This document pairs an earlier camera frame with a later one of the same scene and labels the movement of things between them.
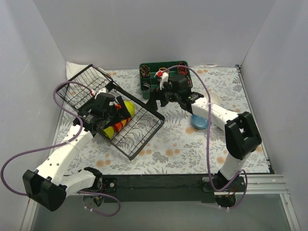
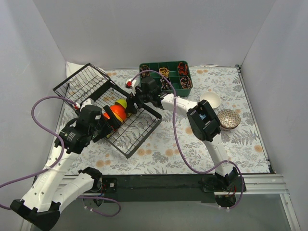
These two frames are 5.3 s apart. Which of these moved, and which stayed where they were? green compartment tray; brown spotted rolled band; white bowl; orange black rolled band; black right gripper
Moved: black right gripper
Stayed: white bowl; orange black rolled band; brown spotted rolled band; green compartment tray
